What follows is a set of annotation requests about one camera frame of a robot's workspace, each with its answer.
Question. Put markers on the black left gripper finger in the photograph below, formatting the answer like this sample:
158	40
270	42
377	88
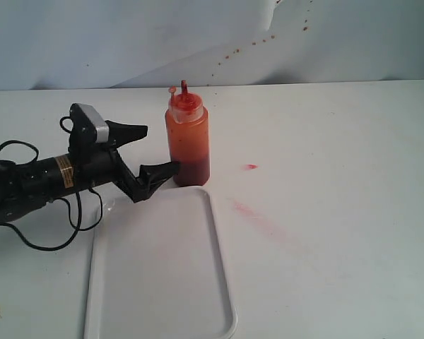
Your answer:
152	177
122	134

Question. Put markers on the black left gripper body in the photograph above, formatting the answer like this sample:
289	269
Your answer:
64	175

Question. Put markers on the red sauce squeeze bottle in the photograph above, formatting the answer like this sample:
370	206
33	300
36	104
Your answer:
186	121

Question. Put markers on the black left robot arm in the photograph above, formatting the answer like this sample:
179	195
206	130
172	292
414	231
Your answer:
19	188

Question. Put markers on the white rectangular tray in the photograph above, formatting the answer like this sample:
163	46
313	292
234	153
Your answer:
157	270

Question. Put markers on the white paper backdrop sheet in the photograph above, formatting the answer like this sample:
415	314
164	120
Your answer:
98	44

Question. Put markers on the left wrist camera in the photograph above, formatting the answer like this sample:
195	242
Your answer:
89	133

